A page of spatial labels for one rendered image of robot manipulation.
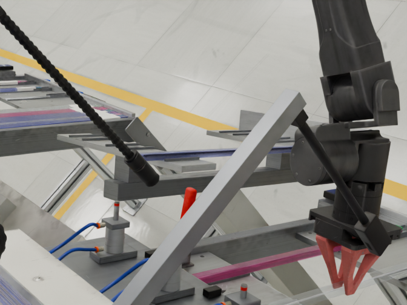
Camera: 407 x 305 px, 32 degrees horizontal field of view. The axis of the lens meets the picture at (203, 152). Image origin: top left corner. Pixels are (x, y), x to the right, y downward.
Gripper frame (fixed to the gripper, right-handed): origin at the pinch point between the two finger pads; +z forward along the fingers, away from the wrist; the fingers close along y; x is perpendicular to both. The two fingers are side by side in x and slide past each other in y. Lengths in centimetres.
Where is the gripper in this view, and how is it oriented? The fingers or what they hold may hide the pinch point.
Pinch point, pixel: (344, 285)
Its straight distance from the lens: 94.4
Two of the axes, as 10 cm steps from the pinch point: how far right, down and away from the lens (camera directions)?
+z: -1.0, 9.7, 2.3
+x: 7.9, -0.7, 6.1
